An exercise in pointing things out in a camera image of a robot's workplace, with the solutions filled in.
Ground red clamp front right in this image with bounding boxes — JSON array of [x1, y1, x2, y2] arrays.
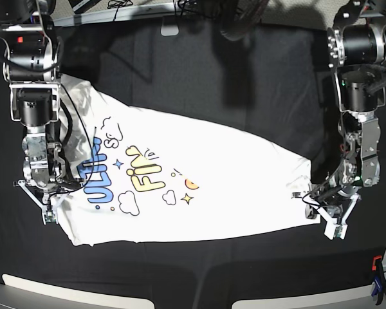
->
[[371, 256, 386, 306]]

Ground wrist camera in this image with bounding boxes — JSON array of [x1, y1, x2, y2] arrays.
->
[[42, 210, 59, 225], [324, 222, 348, 240]]

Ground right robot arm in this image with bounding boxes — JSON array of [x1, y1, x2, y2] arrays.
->
[[0, 1, 83, 222]]

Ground white printed t-shirt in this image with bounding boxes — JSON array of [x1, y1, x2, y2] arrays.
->
[[57, 75, 313, 246]]

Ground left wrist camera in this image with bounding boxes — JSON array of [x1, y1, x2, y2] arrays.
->
[[324, 222, 348, 240]]

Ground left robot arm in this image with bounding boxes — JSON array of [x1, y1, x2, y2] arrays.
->
[[302, 1, 386, 229]]

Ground black cables at back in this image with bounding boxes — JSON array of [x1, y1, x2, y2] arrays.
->
[[107, 0, 223, 19]]

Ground black table cloth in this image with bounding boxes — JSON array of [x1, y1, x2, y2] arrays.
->
[[0, 19, 386, 297]]

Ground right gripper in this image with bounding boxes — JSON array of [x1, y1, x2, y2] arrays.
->
[[14, 141, 84, 212]]

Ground black camera pole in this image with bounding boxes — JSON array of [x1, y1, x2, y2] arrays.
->
[[220, 0, 269, 41]]

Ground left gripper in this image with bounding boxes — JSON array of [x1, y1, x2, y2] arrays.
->
[[291, 181, 362, 225]]

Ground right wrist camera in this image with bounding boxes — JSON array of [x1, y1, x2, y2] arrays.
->
[[42, 210, 59, 225]]

